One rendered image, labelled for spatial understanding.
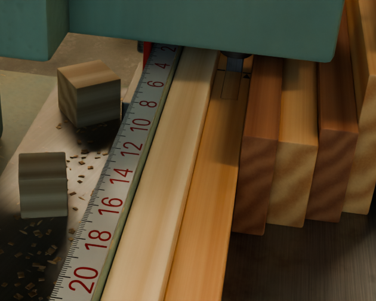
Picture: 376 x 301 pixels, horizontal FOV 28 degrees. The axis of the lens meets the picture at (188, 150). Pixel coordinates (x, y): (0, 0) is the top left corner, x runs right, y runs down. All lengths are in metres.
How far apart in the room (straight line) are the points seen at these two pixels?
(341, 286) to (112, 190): 0.12
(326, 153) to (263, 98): 0.04
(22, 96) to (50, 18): 0.32
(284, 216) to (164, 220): 0.10
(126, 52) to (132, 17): 2.18
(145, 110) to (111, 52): 2.22
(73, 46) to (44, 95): 1.93
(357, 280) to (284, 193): 0.05
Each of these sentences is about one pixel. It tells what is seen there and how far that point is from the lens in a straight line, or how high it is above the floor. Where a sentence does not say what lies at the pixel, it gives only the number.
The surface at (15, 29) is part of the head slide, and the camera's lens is 0.36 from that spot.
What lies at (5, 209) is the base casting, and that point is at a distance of 0.54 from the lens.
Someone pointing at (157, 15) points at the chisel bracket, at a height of 0.98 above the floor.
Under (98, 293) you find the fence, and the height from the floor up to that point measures 0.95.
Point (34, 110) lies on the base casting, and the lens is 0.65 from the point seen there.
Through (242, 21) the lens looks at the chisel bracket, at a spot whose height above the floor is 0.98.
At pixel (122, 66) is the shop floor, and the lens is 2.47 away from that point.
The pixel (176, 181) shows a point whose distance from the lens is 0.31.
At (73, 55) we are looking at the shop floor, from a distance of 2.54.
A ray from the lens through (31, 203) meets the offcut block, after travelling 0.52.
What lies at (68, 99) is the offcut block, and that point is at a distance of 0.63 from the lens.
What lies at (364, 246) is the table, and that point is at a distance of 0.37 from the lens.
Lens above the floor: 1.13
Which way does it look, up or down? 33 degrees down
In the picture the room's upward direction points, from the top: 4 degrees clockwise
